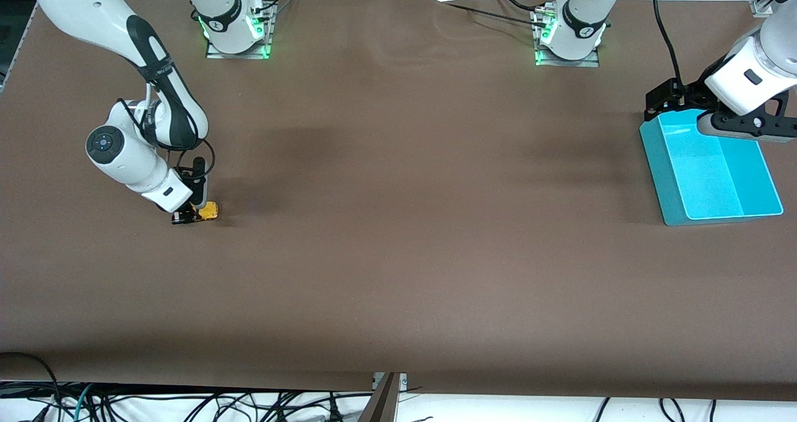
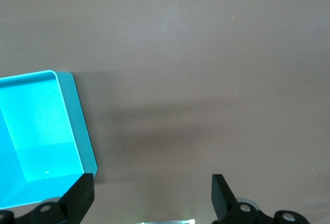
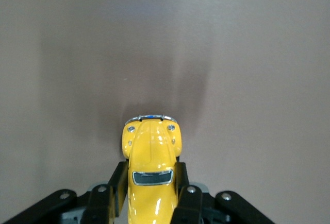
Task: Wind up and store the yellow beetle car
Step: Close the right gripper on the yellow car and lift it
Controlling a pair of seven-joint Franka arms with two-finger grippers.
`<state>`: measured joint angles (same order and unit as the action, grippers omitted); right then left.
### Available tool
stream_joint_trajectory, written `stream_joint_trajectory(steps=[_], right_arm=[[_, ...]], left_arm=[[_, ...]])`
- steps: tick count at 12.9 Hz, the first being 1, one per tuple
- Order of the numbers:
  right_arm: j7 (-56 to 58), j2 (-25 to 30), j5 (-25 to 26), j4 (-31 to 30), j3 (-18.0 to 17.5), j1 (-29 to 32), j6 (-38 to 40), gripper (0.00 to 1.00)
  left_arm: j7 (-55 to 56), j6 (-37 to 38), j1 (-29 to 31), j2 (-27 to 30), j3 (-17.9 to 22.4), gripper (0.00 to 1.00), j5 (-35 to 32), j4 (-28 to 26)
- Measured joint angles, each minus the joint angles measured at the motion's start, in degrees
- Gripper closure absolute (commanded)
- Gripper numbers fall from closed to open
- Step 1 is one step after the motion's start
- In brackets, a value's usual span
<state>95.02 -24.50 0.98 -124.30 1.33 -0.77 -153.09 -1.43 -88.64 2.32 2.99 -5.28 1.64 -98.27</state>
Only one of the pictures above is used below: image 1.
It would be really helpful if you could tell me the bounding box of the cyan plastic bin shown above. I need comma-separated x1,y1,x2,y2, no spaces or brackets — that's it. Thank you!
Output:
639,108,784,227

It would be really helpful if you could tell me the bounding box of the brown table cover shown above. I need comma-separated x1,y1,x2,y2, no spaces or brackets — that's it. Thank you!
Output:
0,0,797,402

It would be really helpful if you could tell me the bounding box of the dark angled pole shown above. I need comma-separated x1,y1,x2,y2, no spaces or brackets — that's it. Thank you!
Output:
356,372,400,422

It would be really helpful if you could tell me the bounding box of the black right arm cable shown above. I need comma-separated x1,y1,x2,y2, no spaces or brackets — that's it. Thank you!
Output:
117,67,216,175

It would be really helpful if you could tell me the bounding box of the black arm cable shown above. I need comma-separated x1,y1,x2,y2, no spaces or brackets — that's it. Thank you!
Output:
653,0,689,90
117,67,216,175

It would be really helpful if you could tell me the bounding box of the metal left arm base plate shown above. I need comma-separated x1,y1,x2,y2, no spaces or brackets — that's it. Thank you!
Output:
534,8,601,68

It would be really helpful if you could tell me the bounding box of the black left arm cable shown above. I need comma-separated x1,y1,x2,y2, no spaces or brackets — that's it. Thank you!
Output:
653,0,689,90

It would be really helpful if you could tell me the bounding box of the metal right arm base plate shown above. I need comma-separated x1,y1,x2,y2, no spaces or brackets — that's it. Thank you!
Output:
205,2,272,60

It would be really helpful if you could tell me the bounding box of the short black table cable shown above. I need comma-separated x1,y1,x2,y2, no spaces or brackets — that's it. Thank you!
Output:
495,0,545,15

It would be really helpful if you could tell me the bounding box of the long black table cable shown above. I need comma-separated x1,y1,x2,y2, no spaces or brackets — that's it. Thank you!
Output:
422,0,549,30

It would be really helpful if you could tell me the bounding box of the black looped floor cable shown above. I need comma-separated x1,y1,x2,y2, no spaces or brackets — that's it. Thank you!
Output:
0,352,63,422

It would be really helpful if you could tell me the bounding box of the black base cable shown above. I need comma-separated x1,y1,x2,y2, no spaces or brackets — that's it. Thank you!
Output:
252,0,303,21

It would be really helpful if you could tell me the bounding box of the teal floor cable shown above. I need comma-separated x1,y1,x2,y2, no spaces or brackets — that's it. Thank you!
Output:
73,383,95,422

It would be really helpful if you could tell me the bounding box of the metal table edge bracket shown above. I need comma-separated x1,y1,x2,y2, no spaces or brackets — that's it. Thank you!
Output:
372,372,408,393

